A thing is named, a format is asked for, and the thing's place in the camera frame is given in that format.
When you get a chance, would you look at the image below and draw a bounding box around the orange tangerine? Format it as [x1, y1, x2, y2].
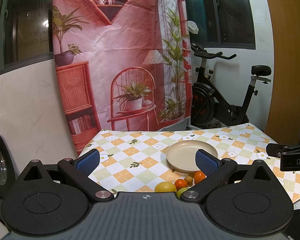
[193, 171, 206, 184]
[174, 179, 188, 191]

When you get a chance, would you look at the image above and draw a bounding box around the large green apple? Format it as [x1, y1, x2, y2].
[177, 187, 189, 199]

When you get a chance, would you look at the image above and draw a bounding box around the round yellow orange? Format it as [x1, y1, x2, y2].
[154, 181, 177, 192]

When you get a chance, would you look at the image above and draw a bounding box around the small tan longan fruit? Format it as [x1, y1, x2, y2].
[184, 176, 193, 186]

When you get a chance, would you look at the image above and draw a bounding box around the beige round plate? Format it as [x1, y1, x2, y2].
[166, 140, 218, 172]

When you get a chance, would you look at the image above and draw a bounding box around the wooden door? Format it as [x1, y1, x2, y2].
[266, 0, 300, 144]

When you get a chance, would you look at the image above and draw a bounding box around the checkered floral tablecloth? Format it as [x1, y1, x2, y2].
[82, 124, 300, 202]

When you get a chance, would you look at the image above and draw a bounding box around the black exercise bike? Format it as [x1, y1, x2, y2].
[189, 41, 273, 129]

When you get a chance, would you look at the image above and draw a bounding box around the pink printed backdrop cloth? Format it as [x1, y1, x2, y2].
[52, 0, 192, 153]

